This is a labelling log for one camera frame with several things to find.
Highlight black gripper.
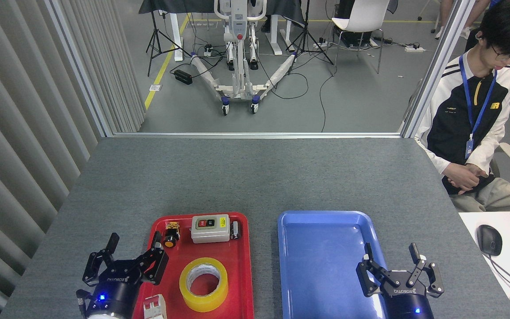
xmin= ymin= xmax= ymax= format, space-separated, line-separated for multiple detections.
xmin=356 ymin=242 xmax=444 ymax=319
xmin=82 ymin=233 xmax=169 ymax=317

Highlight person's left hand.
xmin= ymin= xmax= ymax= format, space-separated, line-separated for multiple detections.
xmin=467 ymin=163 xmax=489 ymax=179

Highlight white chair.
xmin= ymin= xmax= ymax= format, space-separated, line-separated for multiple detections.
xmin=328 ymin=0 xmax=390 ymax=74

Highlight black tripod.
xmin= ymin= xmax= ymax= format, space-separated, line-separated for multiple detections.
xmin=146 ymin=9 xmax=192 ymax=77
xmin=286 ymin=0 xmax=335 ymax=76

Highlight silver frame post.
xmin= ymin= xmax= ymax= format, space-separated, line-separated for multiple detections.
xmin=399 ymin=0 xmax=478 ymax=139

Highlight black computer mouse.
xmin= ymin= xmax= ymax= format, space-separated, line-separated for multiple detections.
xmin=477 ymin=225 xmax=503 ymax=257

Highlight person's right hand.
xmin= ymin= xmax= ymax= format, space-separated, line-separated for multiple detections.
xmin=445 ymin=165 xmax=482 ymax=195

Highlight grey switch box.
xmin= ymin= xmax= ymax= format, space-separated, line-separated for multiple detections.
xmin=191 ymin=214 xmax=231 ymax=244

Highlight blue plastic tray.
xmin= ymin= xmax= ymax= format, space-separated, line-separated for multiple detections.
xmin=278 ymin=210 xmax=388 ymax=319

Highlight black floor cable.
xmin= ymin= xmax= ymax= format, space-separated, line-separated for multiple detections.
xmin=319 ymin=66 xmax=338 ymax=132

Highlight silver frame rail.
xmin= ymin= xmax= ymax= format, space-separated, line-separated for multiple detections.
xmin=112 ymin=132 xmax=402 ymax=139

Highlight seated person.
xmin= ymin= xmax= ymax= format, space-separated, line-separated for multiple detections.
xmin=414 ymin=0 xmax=510 ymax=212

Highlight yellow push button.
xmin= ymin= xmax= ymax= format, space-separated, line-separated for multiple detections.
xmin=162 ymin=222 xmax=181 ymax=249

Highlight white stand on wheels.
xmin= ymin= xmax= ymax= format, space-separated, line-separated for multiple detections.
xmin=189 ymin=0 xmax=302 ymax=116

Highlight white red block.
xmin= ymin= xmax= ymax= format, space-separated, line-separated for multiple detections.
xmin=143 ymin=294 xmax=168 ymax=319

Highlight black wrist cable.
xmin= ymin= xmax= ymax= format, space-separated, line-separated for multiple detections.
xmin=76 ymin=289 xmax=91 ymax=318

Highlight yellow tape roll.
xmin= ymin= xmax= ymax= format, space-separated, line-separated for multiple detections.
xmin=179 ymin=257 xmax=229 ymax=313

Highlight red plastic tray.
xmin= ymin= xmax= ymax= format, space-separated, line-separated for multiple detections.
xmin=132 ymin=212 xmax=254 ymax=319

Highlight person's legs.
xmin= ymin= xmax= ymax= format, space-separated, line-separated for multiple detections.
xmin=434 ymin=0 xmax=491 ymax=40

